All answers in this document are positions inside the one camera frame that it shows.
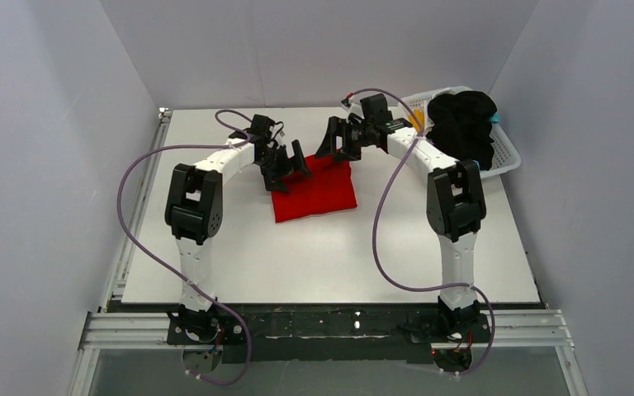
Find teal garment in basket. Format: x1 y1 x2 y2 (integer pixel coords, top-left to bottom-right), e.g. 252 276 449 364
470 112 499 171

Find black garment in basket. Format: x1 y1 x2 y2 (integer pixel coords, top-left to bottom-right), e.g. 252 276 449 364
426 91 497 171

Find red t-shirt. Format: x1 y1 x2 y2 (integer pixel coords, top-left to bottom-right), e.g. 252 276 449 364
272 155 357 223

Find yellow garment in basket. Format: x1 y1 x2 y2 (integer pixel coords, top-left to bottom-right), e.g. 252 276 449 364
409 109 426 133

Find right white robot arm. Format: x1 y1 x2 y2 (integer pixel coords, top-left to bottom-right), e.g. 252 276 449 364
315 90 490 344

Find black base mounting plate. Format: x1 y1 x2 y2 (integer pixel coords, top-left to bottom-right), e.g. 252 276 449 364
106 302 548 366

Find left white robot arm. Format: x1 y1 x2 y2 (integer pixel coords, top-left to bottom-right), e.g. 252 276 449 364
164 115 311 344

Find white plastic laundry basket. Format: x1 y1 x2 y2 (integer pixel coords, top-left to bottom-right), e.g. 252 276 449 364
402 86 521 179

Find aluminium frame rail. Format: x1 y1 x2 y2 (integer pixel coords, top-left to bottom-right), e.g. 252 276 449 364
68 108 589 396

